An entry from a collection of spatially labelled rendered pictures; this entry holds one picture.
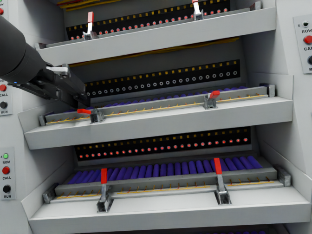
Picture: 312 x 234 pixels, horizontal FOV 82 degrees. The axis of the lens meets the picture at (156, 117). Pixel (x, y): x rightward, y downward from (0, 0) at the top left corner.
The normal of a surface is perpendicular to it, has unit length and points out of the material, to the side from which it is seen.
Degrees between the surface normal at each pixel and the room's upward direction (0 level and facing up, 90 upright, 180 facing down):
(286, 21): 90
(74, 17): 90
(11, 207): 90
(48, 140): 110
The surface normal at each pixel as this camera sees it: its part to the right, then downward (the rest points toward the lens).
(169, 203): -0.15, -0.96
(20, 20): 0.99, -0.12
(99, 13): -0.13, -0.07
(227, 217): -0.08, 0.26
